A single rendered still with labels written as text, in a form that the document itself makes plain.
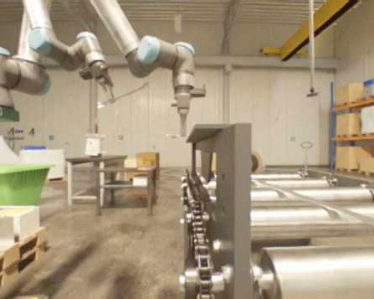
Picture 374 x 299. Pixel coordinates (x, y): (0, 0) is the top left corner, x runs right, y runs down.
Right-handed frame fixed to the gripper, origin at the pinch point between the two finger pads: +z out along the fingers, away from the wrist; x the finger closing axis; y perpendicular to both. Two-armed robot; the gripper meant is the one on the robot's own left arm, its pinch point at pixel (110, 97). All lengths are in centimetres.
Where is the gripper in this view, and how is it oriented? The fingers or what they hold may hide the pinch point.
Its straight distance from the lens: 99.1
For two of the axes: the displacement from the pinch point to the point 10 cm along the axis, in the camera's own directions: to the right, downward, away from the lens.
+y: 9.2, -4.0, 0.5
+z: 4.0, 9.1, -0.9
